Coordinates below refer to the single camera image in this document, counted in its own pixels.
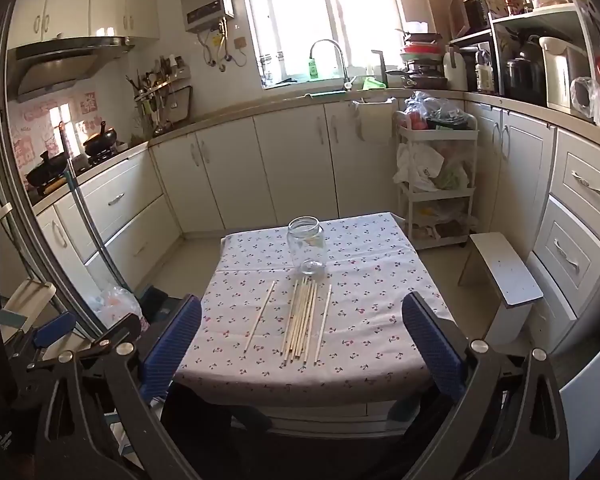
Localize white two-drawer cabinet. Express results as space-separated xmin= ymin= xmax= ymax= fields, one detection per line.
xmin=35 ymin=142 xmax=183 ymax=286

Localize black wok with long handle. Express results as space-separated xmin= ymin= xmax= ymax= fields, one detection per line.
xmin=82 ymin=121 xmax=118 ymax=157

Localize white countertop shelf rack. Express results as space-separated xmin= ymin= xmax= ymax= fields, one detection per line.
xmin=447 ymin=0 xmax=600 ymax=111

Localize white trolley cart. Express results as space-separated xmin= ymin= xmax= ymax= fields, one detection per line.
xmin=395 ymin=110 xmax=481 ymax=251

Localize dark angular tap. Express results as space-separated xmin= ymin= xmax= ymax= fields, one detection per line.
xmin=371 ymin=50 xmax=388 ymax=86

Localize wall utensil rack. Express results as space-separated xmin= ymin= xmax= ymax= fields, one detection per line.
xmin=125 ymin=55 xmax=193 ymax=133

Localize cream wooden rack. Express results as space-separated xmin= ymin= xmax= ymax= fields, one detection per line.
xmin=0 ymin=112 xmax=56 ymax=331

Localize white plastic bag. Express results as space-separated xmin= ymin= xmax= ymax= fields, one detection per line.
xmin=395 ymin=142 xmax=473 ymax=193

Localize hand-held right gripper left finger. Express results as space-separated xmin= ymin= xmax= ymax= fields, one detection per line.
xmin=35 ymin=296 xmax=203 ymax=480

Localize white electric kettle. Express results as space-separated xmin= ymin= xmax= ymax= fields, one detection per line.
xmin=442 ymin=46 xmax=468 ymax=92

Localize black toaster oven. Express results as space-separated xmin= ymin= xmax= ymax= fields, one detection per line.
xmin=462 ymin=0 xmax=493 ymax=33

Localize mop with blue handle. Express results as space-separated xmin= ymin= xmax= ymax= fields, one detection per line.
xmin=60 ymin=120 xmax=131 ymax=293

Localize clear bag of groceries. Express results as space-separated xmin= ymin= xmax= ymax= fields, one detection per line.
xmin=405 ymin=91 xmax=473 ymax=131

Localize person's left leg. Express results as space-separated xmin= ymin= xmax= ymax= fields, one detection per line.
xmin=160 ymin=385 xmax=276 ymax=480

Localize crumpled clear plastic bag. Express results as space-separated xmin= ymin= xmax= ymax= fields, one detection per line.
xmin=570 ymin=76 xmax=600 ymax=128

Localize white stool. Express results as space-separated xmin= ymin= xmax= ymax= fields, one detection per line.
xmin=457 ymin=232 xmax=546 ymax=346

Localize pink-tinted plastic bag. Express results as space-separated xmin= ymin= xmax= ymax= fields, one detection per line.
xmin=87 ymin=285 xmax=143 ymax=333

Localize white wall cabinet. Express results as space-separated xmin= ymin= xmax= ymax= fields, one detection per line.
xmin=7 ymin=0 xmax=161 ymax=43

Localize cherry print tablecloth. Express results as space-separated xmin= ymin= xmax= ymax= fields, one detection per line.
xmin=172 ymin=211 xmax=456 ymax=403

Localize cooking oil bottle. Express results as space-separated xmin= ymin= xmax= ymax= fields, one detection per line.
xmin=475 ymin=50 xmax=496 ymax=93

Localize pink wall sticker sheet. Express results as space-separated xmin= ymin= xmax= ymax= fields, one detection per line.
xmin=10 ymin=91 xmax=106 ymax=171

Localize bundle of wooden chopsticks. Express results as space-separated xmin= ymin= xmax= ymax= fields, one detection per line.
xmin=243 ymin=276 xmax=333 ymax=365

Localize chrome arched faucet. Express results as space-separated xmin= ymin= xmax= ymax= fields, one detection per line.
xmin=308 ymin=39 xmax=353 ymax=92

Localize white four-door base cabinet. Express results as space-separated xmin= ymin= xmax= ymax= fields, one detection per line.
xmin=150 ymin=97 xmax=406 ymax=233

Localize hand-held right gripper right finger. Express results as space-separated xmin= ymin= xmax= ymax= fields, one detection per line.
xmin=401 ymin=291 xmax=571 ymax=480

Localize kitchen window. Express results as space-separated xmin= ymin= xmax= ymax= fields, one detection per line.
xmin=237 ymin=0 xmax=433 ymax=88

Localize beige kitchen countertop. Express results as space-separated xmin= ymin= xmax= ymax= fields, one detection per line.
xmin=30 ymin=87 xmax=600 ymax=211

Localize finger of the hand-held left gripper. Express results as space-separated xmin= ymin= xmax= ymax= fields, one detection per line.
xmin=77 ymin=312 xmax=142 ymax=361
xmin=27 ymin=311 xmax=78 ymax=361

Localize black kettle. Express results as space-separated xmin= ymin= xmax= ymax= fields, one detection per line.
xmin=502 ymin=35 xmax=548 ymax=103

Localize white hanging bin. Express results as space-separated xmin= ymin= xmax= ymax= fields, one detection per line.
xmin=352 ymin=97 xmax=398 ymax=146

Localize clear glass jar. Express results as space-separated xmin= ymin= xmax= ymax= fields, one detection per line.
xmin=286 ymin=216 xmax=327 ymax=277

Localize gas stove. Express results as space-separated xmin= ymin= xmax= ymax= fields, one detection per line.
xmin=30 ymin=145 xmax=131 ymax=196

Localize black wok with wooden handle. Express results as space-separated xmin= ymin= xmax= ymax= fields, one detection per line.
xmin=25 ymin=150 xmax=70 ymax=188

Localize steel range hood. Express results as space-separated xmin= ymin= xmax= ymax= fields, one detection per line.
xmin=7 ymin=36 xmax=136 ymax=103

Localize white table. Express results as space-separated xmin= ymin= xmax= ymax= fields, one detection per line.
xmin=230 ymin=400 xmax=416 ymax=438

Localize water heater hoses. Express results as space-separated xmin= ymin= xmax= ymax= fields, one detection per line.
xmin=200 ymin=20 xmax=248 ymax=73

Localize stack of pots and bowls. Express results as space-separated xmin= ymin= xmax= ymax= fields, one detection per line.
xmin=397 ymin=30 xmax=451 ymax=90

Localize white thermo pot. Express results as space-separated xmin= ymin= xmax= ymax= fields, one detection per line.
xmin=539 ymin=36 xmax=588 ymax=111

